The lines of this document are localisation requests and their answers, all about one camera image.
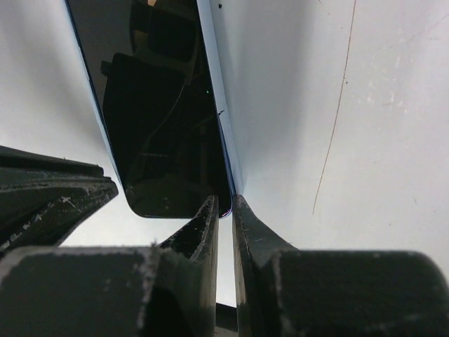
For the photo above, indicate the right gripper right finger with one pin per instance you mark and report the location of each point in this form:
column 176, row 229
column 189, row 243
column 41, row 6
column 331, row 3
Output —
column 285, row 291

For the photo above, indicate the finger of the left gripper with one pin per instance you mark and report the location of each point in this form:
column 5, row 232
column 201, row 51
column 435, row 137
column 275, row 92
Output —
column 44, row 199

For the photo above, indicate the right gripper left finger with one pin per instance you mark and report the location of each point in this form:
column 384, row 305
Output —
column 166, row 289

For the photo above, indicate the blue cased smartphone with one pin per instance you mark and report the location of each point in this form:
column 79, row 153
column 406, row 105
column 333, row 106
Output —
column 155, row 77

